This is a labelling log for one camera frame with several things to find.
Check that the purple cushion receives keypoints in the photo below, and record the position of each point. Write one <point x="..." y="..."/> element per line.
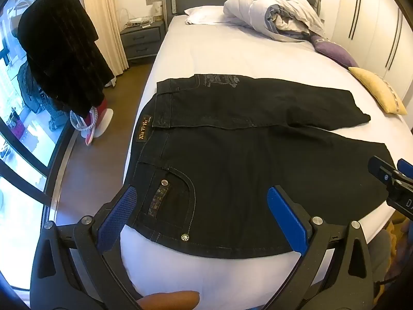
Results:
<point x="332" y="51"/>

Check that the bundled white duvet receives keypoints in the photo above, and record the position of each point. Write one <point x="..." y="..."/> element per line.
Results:
<point x="258" y="3"/>

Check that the person's clothing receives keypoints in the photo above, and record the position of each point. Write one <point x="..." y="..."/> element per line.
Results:
<point x="400" y="239"/>

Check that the large glass window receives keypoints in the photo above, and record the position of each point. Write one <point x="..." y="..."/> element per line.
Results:
<point x="19" y="155"/>

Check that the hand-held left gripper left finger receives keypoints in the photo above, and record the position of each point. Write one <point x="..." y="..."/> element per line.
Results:
<point x="117" y="213"/>

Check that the cream curtain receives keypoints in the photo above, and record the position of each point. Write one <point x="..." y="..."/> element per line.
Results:
<point x="103" y="6"/>

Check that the white pillow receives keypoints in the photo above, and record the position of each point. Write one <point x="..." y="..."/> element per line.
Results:
<point x="206" y="14"/>

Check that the person's left hand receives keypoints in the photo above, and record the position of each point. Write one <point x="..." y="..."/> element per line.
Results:
<point x="171" y="300"/>

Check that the grey nightstand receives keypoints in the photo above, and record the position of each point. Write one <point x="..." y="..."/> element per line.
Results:
<point x="142" y="38"/>

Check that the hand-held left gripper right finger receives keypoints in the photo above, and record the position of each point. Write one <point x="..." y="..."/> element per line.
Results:
<point x="284" y="219"/>

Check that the yellow cushion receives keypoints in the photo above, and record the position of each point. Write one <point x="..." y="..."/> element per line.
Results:
<point x="377" y="87"/>

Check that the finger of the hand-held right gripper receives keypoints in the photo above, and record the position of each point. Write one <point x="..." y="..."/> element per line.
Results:
<point x="406" y="166"/>
<point x="382" y="171"/>

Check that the white wardrobe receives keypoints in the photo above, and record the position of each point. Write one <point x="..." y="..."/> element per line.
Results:
<point x="371" y="22"/>

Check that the bed with white sheet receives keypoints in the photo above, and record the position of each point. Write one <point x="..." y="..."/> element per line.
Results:
<point x="226" y="58"/>

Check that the black hanging coat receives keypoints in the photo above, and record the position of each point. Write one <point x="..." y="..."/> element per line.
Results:
<point x="58" y="45"/>

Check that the black denim pants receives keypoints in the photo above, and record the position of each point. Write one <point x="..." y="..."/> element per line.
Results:
<point x="242" y="161"/>

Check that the white stand base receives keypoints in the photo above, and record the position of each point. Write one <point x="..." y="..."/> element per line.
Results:
<point x="104" y="122"/>

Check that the clear acrylic organizer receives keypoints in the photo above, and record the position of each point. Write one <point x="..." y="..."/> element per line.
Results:
<point x="135" y="22"/>

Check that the pink slipper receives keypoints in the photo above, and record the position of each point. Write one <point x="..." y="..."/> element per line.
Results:
<point x="89" y="137"/>

